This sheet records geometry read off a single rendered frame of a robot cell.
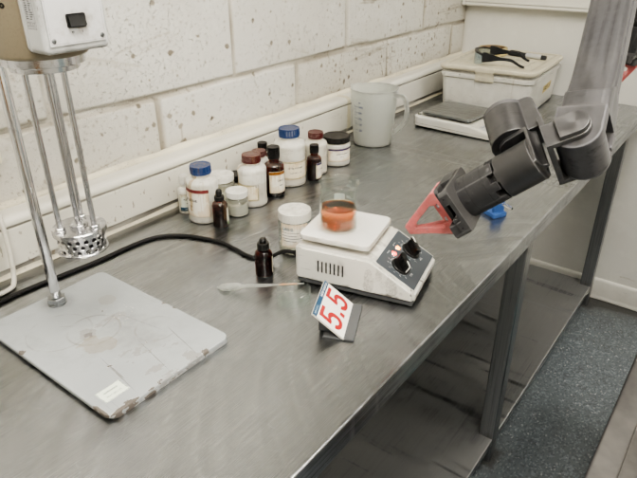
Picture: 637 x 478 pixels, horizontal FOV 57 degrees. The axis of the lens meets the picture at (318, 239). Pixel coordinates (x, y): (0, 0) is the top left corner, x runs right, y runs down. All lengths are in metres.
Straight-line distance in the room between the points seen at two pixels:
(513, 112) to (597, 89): 0.10
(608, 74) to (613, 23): 0.09
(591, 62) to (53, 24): 0.63
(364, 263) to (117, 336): 0.37
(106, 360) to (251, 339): 0.19
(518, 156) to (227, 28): 0.79
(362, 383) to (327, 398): 0.05
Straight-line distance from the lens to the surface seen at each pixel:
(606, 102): 0.79
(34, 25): 0.68
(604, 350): 2.26
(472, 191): 0.78
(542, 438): 1.85
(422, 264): 0.97
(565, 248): 2.49
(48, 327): 0.94
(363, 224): 0.96
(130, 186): 1.19
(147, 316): 0.91
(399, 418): 1.70
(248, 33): 1.42
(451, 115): 1.77
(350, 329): 0.86
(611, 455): 1.34
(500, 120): 0.81
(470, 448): 1.66
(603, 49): 0.86
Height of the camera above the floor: 1.26
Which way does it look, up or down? 27 degrees down
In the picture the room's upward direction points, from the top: straight up
